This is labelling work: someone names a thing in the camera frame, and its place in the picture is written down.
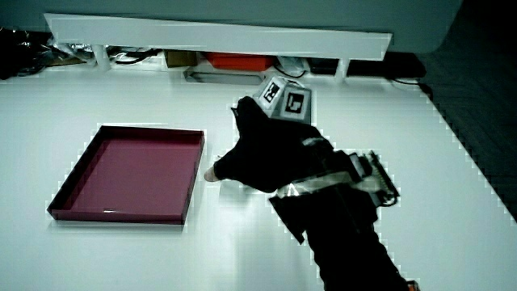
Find person's right hand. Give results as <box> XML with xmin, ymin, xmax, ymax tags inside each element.
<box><xmin>204</xmin><ymin>75</ymin><xmax>401</xmax><ymax>208</ymax></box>

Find person's right forearm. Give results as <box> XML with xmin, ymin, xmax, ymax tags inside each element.
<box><xmin>268</xmin><ymin>183</ymin><xmax>411</xmax><ymax>291</ymax></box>

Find white plastic bag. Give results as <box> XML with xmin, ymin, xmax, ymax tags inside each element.
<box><xmin>277</xmin><ymin>56</ymin><xmax>309</xmax><ymax>78</ymax></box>

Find orange box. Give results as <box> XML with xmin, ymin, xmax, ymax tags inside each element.
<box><xmin>204</xmin><ymin>52</ymin><xmax>277</xmax><ymax>73</ymax></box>

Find brown cardboard box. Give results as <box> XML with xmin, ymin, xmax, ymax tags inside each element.
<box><xmin>164</xmin><ymin>49</ymin><xmax>199</xmax><ymax>69</ymax></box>

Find white long shelf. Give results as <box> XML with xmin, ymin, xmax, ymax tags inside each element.
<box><xmin>43</xmin><ymin>12</ymin><xmax>393</xmax><ymax>84</ymax></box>

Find maroon shallow tray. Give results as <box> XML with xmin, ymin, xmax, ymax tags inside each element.
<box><xmin>47</xmin><ymin>124</ymin><xmax>206</xmax><ymax>226</ymax></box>

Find silvery crumpled wrap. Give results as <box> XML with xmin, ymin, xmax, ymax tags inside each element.
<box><xmin>47</xmin><ymin>36</ymin><xmax>97</xmax><ymax>62</ymax></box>

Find black bag pile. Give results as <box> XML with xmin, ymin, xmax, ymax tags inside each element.
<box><xmin>0</xmin><ymin>27</ymin><xmax>54</xmax><ymax>81</ymax></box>

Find grey metal frame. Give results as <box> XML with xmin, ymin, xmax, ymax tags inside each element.
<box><xmin>183</xmin><ymin>68</ymin><xmax>267</xmax><ymax>86</ymax></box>

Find black cable bundle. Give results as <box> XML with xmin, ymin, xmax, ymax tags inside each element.
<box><xmin>107</xmin><ymin>47</ymin><xmax>163</xmax><ymax>66</ymax></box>

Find black power cable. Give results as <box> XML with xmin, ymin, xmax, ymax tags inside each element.
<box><xmin>389</xmin><ymin>77</ymin><xmax>434</xmax><ymax>100</ymax></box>

